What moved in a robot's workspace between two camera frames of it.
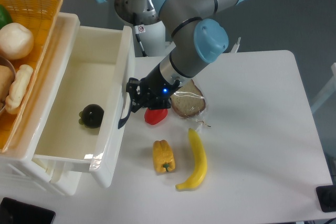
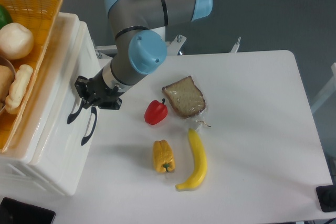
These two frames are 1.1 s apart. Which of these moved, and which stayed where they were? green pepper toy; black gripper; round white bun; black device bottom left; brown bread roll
Moved: black gripper
Stayed: black device bottom left; round white bun; green pepper toy; brown bread roll
